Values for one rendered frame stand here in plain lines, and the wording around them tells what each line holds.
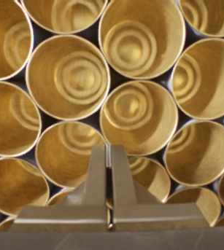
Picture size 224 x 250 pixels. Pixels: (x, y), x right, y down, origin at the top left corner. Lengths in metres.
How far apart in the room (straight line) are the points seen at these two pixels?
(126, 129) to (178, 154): 0.08
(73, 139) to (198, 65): 0.19
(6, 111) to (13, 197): 0.10
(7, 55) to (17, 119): 0.08
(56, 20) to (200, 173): 0.24
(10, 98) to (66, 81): 0.07
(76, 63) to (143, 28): 0.09
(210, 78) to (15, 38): 0.23
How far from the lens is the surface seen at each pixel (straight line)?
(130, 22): 0.23
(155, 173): 0.23
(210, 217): 0.25
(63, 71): 0.23
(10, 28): 0.26
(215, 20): 0.25
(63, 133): 0.24
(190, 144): 0.26
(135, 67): 0.23
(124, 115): 0.23
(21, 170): 0.27
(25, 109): 0.25
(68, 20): 0.24
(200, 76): 0.25
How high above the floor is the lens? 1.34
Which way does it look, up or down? 76 degrees down
